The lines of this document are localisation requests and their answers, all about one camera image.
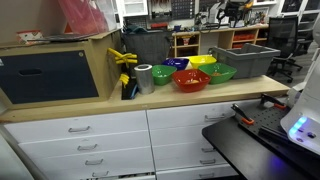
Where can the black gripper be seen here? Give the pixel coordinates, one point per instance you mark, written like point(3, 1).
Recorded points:
point(231, 9)

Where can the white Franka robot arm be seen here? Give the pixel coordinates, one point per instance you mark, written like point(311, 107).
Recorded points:
point(306, 110)

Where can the yellow plastic bowl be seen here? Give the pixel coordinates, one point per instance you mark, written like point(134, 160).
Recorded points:
point(201, 61)

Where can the orange toy in green bowl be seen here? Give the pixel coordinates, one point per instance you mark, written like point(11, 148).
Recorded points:
point(216, 74)

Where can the large green plastic bowl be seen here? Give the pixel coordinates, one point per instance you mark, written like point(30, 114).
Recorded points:
point(218, 77)

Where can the blue plastic bowl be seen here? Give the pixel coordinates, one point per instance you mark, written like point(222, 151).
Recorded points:
point(176, 63)

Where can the orange toy in red bowl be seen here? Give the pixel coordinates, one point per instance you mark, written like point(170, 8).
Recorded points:
point(192, 81)

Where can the red plastic bowl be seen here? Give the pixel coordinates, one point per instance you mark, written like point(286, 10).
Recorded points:
point(190, 86)

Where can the small green plastic bowl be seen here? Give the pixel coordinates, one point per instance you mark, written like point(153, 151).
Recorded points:
point(163, 78)

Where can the wooden box with black panel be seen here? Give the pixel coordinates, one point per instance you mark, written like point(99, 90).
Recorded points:
point(50, 76)

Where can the red white printed box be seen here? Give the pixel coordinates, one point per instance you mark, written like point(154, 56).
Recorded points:
point(29, 36)

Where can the yellow black tool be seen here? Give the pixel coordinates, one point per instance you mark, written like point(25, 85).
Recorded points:
point(249, 4)

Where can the wooden shelf unit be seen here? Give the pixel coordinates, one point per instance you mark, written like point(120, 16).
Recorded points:
point(216, 31)

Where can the red storage bins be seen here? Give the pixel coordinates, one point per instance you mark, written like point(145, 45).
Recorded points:
point(243, 36)

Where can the gray plastic bin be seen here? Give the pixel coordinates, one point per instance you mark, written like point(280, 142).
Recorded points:
point(250, 63)

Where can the black mesh office chair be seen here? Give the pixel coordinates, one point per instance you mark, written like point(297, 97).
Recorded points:
point(283, 36)

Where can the dark gray fabric bin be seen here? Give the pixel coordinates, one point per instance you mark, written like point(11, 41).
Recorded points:
point(146, 46)

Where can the teal cloth item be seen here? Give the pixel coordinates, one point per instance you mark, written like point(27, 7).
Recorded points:
point(136, 29)

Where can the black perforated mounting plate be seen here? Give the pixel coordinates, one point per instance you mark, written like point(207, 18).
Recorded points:
point(266, 118)

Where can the large yellow clamp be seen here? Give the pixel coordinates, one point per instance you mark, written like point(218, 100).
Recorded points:
point(123, 57)

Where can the small yellow clamp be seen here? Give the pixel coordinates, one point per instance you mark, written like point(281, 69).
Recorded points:
point(124, 80)

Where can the black robot table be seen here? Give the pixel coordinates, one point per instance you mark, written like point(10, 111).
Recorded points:
point(240, 153)

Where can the pink translucent plastic container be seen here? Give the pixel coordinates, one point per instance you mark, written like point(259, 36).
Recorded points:
point(83, 16)

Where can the white drawer cabinet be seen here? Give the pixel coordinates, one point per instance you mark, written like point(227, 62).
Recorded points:
point(116, 140)

